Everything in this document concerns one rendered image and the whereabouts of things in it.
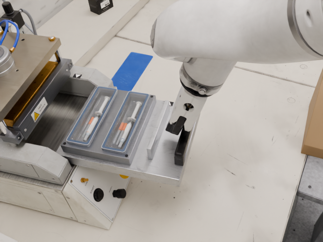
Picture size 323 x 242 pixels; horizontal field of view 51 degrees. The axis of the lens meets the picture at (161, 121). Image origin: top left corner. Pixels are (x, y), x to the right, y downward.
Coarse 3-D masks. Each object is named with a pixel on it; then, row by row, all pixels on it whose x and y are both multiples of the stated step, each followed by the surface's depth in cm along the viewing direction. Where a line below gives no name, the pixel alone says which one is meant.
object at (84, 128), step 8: (104, 88) 87; (112, 88) 87; (96, 96) 85; (104, 96) 85; (112, 96) 85; (88, 104) 84; (96, 104) 83; (104, 104) 83; (88, 112) 82; (96, 112) 82; (104, 112) 81; (80, 120) 80; (88, 120) 80; (96, 120) 80; (80, 128) 78; (88, 128) 78; (96, 128) 78; (72, 136) 77; (80, 136) 77; (88, 136) 77
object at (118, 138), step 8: (128, 96) 84; (136, 96) 84; (144, 96) 84; (128, 104) 83; (136, 104) 82; (144, 104) 82; (120, 112) 81; (128, 112) 81; (136, 112) 81; (120, 120) 79; (128, 120) 79; (136, 120) 79; (112, 128) 78; (120, 128) 78; (128, 128) 78; (112, 136) 76; (120, 136) 76; (128, 136) 76; (104, 144) 75; (112, 144) 75; (120, 144) 75
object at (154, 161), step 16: (160, 112) 85; (160, 128) 78; (144, 144) 78; (160, 144) 78; (176, 144) 78; (80, 160) 77; (96, 160) 76; (144, 160) 75; (160, 160) 75; (144, 176) 75; (160, 176) 73; (176, 176) 72
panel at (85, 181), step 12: (84, 168) 83; (72, 180) 80; (84, 180) 81; (96, 180) 86; (108, 180) 90; (120, 180) 94; (84, 192) 82; (108, 192) 89; (96, 204) 85; (108, 204) 89; (108, 216) 88
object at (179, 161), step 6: (186, 132) 75; (180, 138) 74; (186, 138) 74; (180, 144) 73; (186, 144) 73; (180, 150) 72; (174, 156) 72; (180, 156) 71; (174, 162) 74; (180, 162) 73
